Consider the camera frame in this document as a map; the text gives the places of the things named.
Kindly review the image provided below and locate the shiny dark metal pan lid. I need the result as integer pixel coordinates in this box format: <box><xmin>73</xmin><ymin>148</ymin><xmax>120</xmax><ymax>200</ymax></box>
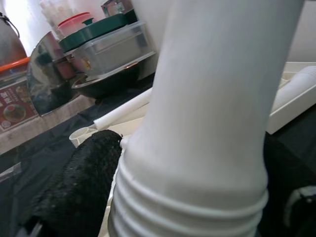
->
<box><xmin>26</xmin><ymin>31</ymin><xmax>75</xmax><ymax>117</ymax></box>

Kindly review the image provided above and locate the red lidded plastic container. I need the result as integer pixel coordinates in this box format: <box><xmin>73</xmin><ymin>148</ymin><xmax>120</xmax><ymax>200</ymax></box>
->
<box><xmin>56</xmin><ymin>11</ymin><xmax>91</xmax><ymax>38</ymax></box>

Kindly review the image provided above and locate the clear plastic storage box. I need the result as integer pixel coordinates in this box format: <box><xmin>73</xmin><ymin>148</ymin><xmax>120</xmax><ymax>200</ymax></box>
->
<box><xmin>73</xmin><ymin>21</ymin><xmax>158</xmax><ymax>80</ymax></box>

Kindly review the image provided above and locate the orange rimmed container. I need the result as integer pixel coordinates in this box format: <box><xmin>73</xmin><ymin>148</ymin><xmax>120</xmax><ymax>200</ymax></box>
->
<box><xmin>0</xmin><ymin>56</ymin><xmax>32</xmax><ymax>74</ymax></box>

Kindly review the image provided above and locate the black tablecloth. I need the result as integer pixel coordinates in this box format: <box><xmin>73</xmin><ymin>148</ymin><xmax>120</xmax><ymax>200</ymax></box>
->
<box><xmin>0</xmin><ymin>81</ymin><xmax>316</xmax><ymax>237</ymax></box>

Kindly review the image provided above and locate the white plastic children table top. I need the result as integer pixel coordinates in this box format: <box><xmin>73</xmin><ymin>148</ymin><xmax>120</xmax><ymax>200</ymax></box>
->
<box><xmin>69</xmin><ymin>61</ymin><xmax>316</xmax><ymax>149</ymax></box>

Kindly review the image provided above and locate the red printed carton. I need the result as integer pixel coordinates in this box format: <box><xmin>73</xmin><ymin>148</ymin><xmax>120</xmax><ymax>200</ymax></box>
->
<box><xmin>0</xmin><ymin>78</ymin><xmax>40</xmax><ymax>132</ymax></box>

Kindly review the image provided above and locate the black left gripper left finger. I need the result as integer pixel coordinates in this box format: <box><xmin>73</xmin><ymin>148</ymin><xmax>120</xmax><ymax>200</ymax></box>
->
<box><xmin>18</xmin><ymin>129</ymin><xmax>123</xmax><ymax>237</ymax></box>

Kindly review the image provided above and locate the green plastic lid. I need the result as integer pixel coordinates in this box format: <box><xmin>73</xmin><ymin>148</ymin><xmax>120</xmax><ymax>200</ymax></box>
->
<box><xmin>59</xmin><ymin>12</ymin><xmax>138</xmax><ymax>53</ymax></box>

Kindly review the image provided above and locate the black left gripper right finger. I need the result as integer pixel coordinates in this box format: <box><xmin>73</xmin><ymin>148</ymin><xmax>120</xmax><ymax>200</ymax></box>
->
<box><xmin>256</xmin><ymin>138</ymin><xmax>316</xmax><ymax>237</ymax></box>

